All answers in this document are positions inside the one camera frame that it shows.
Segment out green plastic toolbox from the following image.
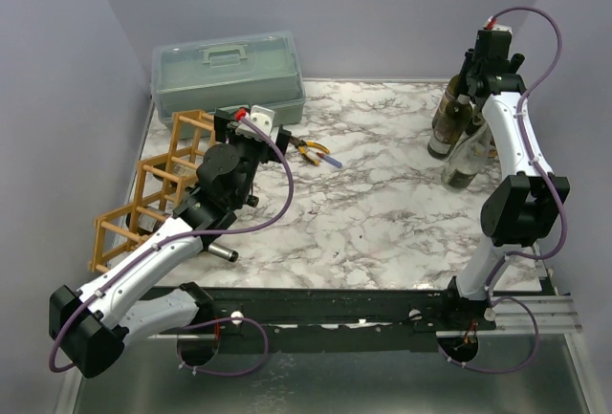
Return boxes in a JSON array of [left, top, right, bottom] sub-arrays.
[[151, 32, 305, 129]]

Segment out green bottle back right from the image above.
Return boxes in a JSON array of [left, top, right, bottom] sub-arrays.
[[508, 54, 525, 74]]

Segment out brown label wine bottle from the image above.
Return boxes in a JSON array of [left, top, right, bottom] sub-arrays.
[[431, 48, 473, 128]]

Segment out wooden wine rack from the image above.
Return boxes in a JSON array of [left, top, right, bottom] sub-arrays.
[[89, 110, 216, 272]]

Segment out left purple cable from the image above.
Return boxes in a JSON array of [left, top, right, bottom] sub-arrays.
[[47, 117, 295, 375]]

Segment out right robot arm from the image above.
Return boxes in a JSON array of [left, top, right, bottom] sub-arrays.
[[439, 26, 570, 330]]

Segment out clear glass bottle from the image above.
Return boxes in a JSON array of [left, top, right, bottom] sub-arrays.
[[441, 121, 492, 190]]

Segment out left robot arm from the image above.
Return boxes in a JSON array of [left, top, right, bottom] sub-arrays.
[[48, 105, 291, 378]]

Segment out purple cable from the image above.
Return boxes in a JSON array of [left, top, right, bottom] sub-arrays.
[[438, 6, 571, 373], [47, 117, 295, 375]]

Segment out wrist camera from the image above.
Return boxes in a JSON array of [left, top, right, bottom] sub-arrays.
[[483, 16, 513, 33], [235, 105, 279, 141]]

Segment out green bottle silver neck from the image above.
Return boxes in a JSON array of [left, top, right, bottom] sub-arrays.
[[427, 95, 472, 159]]

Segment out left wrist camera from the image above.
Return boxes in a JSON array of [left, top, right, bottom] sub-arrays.
[[235, 105, 279, 141]]

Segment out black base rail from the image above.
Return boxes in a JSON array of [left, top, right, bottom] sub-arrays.
[[136, 284, 498, 356]]

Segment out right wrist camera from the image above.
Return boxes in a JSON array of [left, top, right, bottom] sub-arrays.
[[483, 16, 513, 33]]

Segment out small dark cap bottle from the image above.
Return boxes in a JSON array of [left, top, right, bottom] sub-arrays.
[[488, 137, 498, 159]]

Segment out bottle in rack bottom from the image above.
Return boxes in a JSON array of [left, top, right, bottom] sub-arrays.
[[121, 216, 238, 267]]

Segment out dark green wine bottle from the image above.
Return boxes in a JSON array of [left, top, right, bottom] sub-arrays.
[[166, 158, 199, 179]]

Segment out yellow handled pliers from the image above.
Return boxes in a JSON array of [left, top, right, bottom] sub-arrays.
[[289, 136, 330, 166]]

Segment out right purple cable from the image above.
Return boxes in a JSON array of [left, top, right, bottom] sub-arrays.
[[438, 6, 571, 373]]

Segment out blue red screwdriver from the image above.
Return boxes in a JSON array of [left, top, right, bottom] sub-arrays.
[[317, 152, 342, 168]]

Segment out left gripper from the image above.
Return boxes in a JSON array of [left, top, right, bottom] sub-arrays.
[[216, 111, 290, 207]]

